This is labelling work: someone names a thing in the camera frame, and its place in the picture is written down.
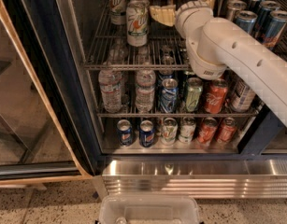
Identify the right Coca-Cola can bottom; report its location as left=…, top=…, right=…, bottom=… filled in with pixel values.
left=215, top=117, right=237, bottom=143

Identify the pepsi can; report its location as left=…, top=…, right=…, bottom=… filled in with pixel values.
left=139, top=120, right=154, bottom=147
left=117, top=119, right=133, bottom=147

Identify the left Pepsi can bottom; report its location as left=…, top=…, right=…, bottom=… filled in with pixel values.
left=117, top=119, right=133, bottom=147

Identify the top wire shelf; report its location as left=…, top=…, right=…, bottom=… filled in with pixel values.
left=84, top=5, right=190, bottom=71

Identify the left water bottle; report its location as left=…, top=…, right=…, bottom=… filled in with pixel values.
left=98, top=62, right=122, bottom=113

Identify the back left 7up can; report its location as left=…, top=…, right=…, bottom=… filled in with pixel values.
left=109, top=0, right=127, bottom=25

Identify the blue Pepsi can middle shelf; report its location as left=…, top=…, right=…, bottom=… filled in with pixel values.
left=160, top=78, right=179, bottom=113

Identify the red bull can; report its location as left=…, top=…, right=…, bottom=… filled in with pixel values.
left=252, top=0, right=280, bottom=37
left=258, top=10, right=287, bottom=50
left=226, top=1, right=247, bottom=21
left=234, top=10, right=257, bottom=34

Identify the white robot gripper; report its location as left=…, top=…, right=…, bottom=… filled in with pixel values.
left=150, top=0, right=215, bottom=38

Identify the steel fridge base grille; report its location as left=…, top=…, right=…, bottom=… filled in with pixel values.
left=93, top=160, right=287, bottom=199

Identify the left Coca-Cola can bottom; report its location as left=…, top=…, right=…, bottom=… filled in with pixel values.
left=197, top=118, right=218, bottom=146

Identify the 7up can bottom left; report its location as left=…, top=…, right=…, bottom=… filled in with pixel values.
left=161, top=118, right=178, bottom=145

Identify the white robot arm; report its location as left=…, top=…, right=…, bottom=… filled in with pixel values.
left=150, top=0, right=287, bottom=127

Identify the green soda can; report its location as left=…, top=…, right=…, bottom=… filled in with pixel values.
left=185, top=77, right=203, bottom=112

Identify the white labelled bottle right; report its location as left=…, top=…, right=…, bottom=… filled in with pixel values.
left=230, top=77, right=255, bottom=113

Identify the glass fridge door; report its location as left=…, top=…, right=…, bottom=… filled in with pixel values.
left=0, top=0, right=98, bottom=188

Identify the clear plastic bin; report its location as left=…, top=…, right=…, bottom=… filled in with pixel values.
left=98, top=194, right=200, bottom=224

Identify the right water bottle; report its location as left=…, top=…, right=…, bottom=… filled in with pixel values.
left=136, top=70, right=156, bottom=113

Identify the red Coca-Cola can middle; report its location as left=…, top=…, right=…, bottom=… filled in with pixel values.
left=204, top=78, right=228, bottom=114

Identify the wire shelf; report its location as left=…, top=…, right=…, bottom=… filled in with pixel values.
left=97, top=106, right=259, bottom=118
left=84, top=5, right=190, bottom=71

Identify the middle wire shelf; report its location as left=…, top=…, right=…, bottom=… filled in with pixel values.
left=97, top=106, right=259, bottom=118

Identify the water bottle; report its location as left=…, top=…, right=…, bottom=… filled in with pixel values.
left=98, top=62, right=122, bottom=113
left=136, top=70, right=156, bottom=113

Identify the front white 7up can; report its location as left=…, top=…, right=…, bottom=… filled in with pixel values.
left=126, top=1, right=149, bottom=47

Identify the right front Red Bull can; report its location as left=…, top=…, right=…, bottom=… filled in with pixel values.
left=258, top=10, right=287, bottom=50

